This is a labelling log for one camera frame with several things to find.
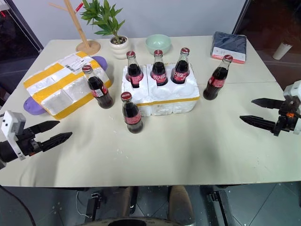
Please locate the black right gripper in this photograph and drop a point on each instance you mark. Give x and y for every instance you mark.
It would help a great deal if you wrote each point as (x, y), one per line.
(285, 121)

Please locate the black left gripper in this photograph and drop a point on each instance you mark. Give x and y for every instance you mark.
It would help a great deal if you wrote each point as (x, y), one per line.
(27, 142)

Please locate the white yellow-taped foam package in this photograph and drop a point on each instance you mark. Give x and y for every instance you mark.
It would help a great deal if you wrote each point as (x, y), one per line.
(58, 87)

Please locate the glass cola bottle red cap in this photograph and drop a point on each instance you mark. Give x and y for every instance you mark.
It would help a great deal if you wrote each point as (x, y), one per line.
(134, 74)
(132, 115)
(159, 73)
(101, 93)
(215, 83)
(180, 71)

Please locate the white foam bottle holder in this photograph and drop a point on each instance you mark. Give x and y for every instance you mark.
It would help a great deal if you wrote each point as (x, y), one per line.
(174, 103)

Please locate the white cylindrical cup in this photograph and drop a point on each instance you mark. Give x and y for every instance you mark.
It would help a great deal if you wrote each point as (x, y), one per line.
(281, 51)

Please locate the navy folded garment package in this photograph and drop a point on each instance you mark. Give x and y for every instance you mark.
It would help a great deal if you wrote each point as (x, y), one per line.
(231, 44)

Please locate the black device under table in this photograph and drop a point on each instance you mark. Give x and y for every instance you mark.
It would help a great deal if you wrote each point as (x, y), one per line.
(94, 203)

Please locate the wooden branch stand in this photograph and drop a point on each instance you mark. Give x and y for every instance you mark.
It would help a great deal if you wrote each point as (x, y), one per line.
(88, 46)

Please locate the green plant in white pot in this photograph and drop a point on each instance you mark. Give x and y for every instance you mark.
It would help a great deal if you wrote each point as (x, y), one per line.
(119, 46)

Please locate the pale green bowl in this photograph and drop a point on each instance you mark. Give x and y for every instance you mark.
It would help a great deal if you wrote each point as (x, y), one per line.
(158, 43)

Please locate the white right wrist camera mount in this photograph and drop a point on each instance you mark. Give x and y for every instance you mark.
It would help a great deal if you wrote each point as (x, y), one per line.
(294, 90)

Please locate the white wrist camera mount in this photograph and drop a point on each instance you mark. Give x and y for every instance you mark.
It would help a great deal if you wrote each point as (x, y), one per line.
(12, 123)
(294, 90)

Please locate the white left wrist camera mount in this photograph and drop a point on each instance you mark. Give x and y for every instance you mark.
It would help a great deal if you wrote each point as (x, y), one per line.
(12, 123)

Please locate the black table leg frame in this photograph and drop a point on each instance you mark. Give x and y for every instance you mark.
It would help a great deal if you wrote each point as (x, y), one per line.
(221, 204)

